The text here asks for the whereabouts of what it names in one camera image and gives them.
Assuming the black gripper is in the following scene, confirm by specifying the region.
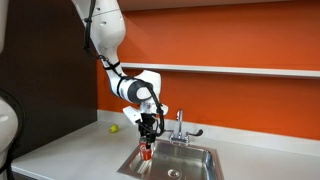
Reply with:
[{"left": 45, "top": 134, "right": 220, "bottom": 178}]
[{"left": 137, "top": 113, "right": 161, "bottom": 149}]

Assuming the red soda can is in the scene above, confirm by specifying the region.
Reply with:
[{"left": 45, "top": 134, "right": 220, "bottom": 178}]
[{"left": 139, "top": 145, "right": 152, "bottom": 161}]

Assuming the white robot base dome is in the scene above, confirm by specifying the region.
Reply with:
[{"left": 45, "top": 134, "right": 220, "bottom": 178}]
[{"left": 0, "top": 98, "right": 18, "bottom": 170}]

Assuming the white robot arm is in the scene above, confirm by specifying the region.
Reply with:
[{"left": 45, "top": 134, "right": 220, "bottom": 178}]
[{"left": 71, "top": 0, "right": 168, "bottom": 149}]

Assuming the stainless steel sink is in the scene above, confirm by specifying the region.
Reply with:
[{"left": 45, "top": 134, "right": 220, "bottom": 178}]
[{"left": 118, "top": 140, "right": 224, "bottom": 180}]

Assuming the small green fruit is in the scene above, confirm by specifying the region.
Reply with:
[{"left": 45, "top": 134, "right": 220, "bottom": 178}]
[{"left": 109, "top": 125, "right": 119, "bottom": 133}]

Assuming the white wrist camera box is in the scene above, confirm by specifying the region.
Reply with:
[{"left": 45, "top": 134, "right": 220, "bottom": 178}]
[{"left": 123, "top": 106, "right": 141, "bottom": 125}]

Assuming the chrome faucet with black handles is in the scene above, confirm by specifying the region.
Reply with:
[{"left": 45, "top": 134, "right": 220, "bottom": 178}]
[{"left": 166, "top": 109, "right": 204, "bottom": 145}]

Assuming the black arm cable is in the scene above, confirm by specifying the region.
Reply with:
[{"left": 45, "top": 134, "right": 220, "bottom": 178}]
[{"left": 83, "top": 0, "right": 166, "bottom": 136}]

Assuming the white wall shelf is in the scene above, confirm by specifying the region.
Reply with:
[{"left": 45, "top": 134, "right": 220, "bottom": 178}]
[{"left": 121, "top": 63, "right": 320, "bottom": 78}]

